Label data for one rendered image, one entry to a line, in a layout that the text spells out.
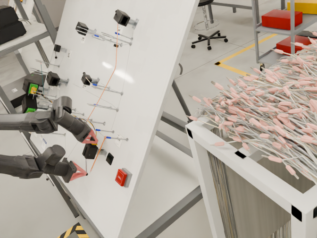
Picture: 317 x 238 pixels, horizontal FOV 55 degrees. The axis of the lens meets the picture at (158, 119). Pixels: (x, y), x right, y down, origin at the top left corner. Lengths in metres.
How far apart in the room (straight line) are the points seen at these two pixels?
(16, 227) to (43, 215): 0.24
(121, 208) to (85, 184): 0.31
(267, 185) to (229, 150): 0.12
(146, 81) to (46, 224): 1.97
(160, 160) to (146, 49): 0.68
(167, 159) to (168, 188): 0.21
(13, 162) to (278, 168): 0.90
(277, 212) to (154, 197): 0.56
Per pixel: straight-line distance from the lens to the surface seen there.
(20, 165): 1.18
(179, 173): 1.57
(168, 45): 1.14
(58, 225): 2.82
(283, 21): 3.58
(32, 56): 4.51
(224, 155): 0.66
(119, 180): 1.20
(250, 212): 1.13
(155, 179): 1.58
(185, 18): 1.12
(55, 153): 1.21
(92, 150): 1.31
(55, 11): 8.91
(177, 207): 1.43
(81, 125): 1.23
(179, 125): 1.55
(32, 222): 3.00
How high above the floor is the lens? 1.88
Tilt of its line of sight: 33 degrees down
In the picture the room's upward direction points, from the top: 17 degrees counter-clockwise
